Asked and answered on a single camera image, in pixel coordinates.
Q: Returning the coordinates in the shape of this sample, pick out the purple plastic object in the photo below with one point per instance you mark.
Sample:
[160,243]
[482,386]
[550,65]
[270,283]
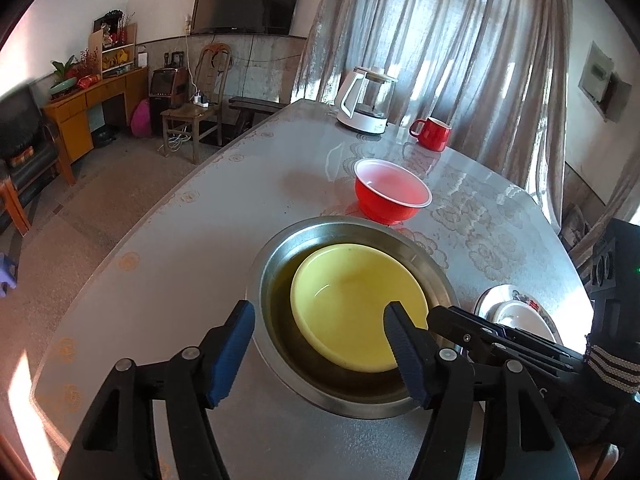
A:
[6,275]

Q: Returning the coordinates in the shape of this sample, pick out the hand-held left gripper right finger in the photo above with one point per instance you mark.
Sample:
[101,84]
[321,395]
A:
[405,355]

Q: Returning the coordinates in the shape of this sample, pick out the red plastic bowl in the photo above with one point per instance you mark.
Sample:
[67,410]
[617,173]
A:
[385,207]

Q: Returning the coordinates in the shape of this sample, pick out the black wall television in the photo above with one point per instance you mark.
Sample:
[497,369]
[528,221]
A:
[245,2]

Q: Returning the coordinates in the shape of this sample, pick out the red gift box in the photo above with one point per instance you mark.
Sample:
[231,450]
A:
[89,80]

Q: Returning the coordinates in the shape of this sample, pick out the grey sheer curtain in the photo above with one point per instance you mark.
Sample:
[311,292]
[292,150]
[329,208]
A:
[450,35]

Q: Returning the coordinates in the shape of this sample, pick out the pink rimmed floral plate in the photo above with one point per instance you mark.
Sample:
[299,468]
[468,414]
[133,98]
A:
[486,297]

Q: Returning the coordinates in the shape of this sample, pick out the black portable speaker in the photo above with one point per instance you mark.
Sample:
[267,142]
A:
[162,87]

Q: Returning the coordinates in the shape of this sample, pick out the orange wooden desk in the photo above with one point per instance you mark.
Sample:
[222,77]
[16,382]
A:
[75,110]

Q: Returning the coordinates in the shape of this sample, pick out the white glass electric kettle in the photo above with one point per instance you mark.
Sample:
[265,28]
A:
[367,120]

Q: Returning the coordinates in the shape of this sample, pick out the pink bag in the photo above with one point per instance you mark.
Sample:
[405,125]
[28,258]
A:
[141,120]

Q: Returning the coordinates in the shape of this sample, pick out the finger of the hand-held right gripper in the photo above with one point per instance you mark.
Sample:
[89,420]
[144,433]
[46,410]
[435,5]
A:
[450,319]
[525,357]

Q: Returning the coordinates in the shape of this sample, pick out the wall electrical box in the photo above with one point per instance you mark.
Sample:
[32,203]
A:
[600,80]

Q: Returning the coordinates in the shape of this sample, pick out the wooden chair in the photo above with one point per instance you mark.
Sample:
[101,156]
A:
[187,115]

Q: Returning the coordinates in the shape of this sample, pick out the small white box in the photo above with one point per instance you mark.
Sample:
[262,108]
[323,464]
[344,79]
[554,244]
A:
[142,57]

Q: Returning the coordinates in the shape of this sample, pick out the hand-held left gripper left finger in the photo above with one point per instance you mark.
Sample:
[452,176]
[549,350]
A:
[232,355]

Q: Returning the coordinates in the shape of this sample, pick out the red mug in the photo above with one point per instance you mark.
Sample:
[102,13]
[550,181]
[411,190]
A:
[435,135]

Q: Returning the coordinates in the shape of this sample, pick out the dark wooden bench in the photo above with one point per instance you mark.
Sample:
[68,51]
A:
[255,105]

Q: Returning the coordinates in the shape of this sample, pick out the yellow plastic bowl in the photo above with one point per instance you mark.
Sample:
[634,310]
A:
[350,300]

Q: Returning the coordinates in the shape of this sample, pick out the green potted plant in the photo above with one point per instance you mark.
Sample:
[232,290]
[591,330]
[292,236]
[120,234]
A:
[62,80]

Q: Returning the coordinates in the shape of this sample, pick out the black leather armchair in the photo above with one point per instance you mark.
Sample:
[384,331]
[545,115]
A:
[12,200]
[20,120]

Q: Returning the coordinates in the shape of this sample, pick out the wooden display shelf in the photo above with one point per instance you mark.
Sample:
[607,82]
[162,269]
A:
[117,55]

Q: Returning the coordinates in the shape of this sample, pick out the white power strip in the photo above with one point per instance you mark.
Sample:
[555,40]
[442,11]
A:
[201,100]

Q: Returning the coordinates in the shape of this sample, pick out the stainless steel bowl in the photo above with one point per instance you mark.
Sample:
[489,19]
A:
[275,272]

